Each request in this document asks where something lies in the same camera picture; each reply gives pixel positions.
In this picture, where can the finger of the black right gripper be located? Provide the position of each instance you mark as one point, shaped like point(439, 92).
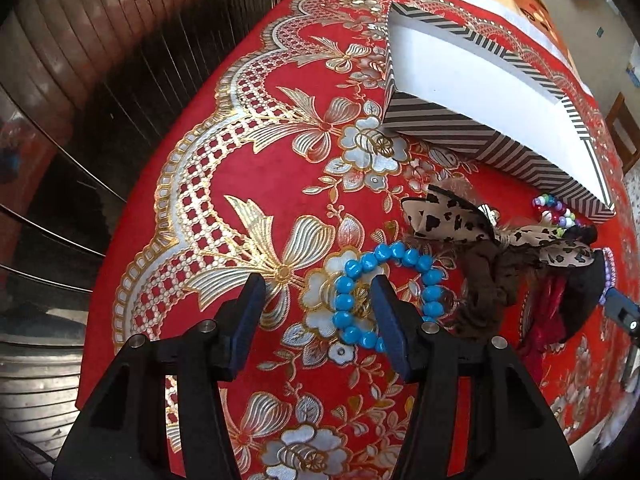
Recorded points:
point(622, 310)

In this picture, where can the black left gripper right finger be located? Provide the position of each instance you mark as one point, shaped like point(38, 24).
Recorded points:
point(478, 396)

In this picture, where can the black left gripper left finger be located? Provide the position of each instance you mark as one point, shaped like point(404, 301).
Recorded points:
point(120, 432)

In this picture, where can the black scrunchie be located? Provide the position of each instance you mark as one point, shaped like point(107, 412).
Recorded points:
point(576, 288)

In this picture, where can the red satin bow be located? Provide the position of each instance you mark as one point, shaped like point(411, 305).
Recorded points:
point(547, 326)

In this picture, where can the leopard print bow scrunchie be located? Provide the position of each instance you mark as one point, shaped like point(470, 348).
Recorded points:
point(493, 260)

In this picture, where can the striped white jewelry tray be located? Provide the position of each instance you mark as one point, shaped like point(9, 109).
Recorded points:
point(454, 87)

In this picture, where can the brown wooden chair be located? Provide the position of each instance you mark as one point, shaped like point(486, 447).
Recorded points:
point(625, 132)

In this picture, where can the red gold floral tablecloth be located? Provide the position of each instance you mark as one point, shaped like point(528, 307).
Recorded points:
point(281, 166)

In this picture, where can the brown slatted wooden door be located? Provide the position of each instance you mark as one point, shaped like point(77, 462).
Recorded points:
point(89, 88)

